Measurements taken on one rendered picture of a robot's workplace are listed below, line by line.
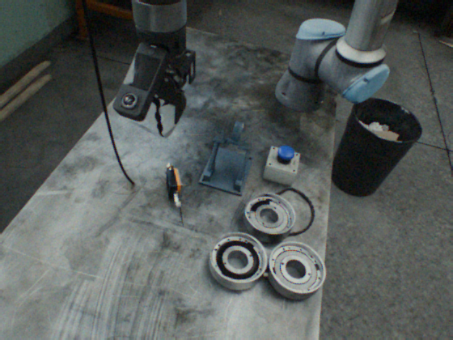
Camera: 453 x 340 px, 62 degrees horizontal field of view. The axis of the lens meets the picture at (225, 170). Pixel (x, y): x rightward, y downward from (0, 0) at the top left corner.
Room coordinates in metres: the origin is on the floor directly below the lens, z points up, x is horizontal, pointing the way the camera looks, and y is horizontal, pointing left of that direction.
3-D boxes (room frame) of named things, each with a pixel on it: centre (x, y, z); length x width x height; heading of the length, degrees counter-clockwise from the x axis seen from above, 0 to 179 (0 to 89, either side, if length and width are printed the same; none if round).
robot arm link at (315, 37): (0.98, -0.18, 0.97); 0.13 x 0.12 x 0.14; 42
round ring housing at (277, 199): (0.49, -0.11, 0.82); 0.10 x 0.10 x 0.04
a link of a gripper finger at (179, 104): (0.50, 0.11, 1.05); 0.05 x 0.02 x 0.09; 78
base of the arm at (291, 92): (0.99, -0.17, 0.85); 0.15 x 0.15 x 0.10
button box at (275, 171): (0.65, -0.13, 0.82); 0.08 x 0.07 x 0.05; 174
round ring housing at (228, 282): (0.37, -0.05, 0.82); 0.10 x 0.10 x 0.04
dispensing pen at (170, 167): (0.50, 0.10, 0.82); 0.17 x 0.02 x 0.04; 23
